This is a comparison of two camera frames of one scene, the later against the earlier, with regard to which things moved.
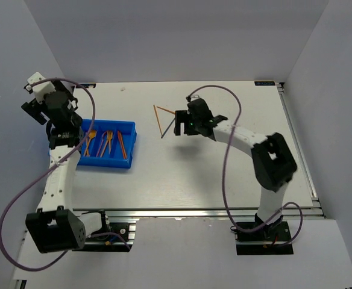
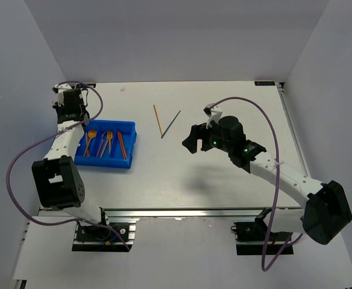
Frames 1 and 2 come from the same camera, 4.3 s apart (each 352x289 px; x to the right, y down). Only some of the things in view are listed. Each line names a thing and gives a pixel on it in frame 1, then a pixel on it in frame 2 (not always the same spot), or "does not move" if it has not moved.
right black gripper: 183,117 → 190,142
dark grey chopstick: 167,129 does not move
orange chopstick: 155,110 does not move
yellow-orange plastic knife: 122,144 does not move
